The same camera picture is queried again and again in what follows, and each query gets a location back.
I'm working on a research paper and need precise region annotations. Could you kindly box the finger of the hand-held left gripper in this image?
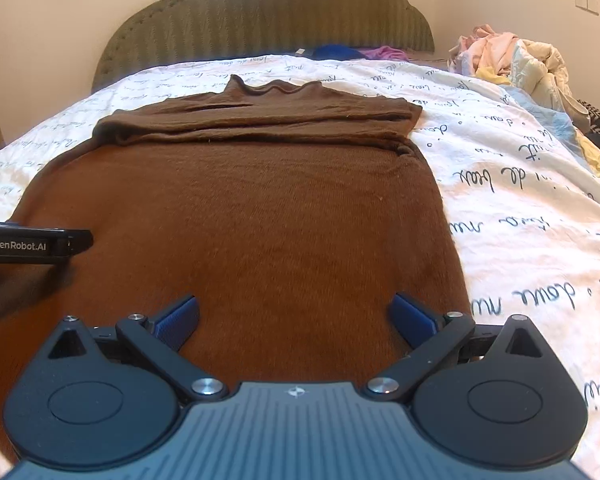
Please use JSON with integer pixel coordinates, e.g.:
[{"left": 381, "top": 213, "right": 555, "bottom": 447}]
[{"left": 69, "top": 230, "right": 94, "bottom": 257}]

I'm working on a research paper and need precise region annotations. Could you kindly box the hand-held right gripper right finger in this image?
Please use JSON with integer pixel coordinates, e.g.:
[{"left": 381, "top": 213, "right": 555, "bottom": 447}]
[{"left": 365, "top": 292, "right": 554, "bottom": 404}]

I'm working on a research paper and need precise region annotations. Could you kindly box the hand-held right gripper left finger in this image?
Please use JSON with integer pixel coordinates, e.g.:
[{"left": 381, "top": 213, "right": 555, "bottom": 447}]
[{"left": 46, "top": 295, "right": 229, "bottom": 404}]

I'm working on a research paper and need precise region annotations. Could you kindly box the brown knitted sweater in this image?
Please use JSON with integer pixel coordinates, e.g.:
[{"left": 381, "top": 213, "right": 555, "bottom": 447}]
[{"left": 0, "top": 74, "right": 473, "bottom": 466}]

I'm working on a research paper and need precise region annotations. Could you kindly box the white printed bed cover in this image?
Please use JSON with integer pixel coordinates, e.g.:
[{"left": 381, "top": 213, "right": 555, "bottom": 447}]
[{"left": 0, "top": 52, "right": 600, "bottom": 480}]

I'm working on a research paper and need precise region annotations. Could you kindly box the light blue blanket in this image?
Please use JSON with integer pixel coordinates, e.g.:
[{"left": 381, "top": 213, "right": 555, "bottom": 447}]
[{"left": 500, "top": 82, "right": 600, "bottom": 183}]

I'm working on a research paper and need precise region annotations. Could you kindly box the yellow cloth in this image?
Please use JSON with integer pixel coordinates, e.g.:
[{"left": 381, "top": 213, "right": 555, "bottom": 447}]
[{"left": 475, "top": 67, "right": 511, "bottom": 86}]

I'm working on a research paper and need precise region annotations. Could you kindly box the purple cloth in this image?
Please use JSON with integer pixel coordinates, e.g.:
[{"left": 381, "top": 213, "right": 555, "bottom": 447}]
[{"left": 362, "top": 45, "right": 406, "bottom": 63}]

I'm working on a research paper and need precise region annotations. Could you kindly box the blue cloth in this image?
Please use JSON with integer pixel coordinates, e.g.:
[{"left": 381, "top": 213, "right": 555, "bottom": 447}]
[{"left": 312, "top": 45, "right": 363, "bottom": 61}]

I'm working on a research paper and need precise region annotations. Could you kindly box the pink garment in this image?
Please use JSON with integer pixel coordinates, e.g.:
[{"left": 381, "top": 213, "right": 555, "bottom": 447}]
[{"left": 450, "top": 24, "right": 518, "bottom": 78}]

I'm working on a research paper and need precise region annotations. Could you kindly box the cream puffy jacket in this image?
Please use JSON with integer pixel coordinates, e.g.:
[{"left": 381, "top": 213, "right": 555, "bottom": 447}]
[{"left": 510, "top": 39, "right": 588, "bottom": 126}]

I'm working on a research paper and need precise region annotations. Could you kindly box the green padded headboard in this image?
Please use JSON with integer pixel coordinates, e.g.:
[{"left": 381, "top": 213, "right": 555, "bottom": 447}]
[{"left": 91, "top": 0, "right": 436, "bottom": 93}]

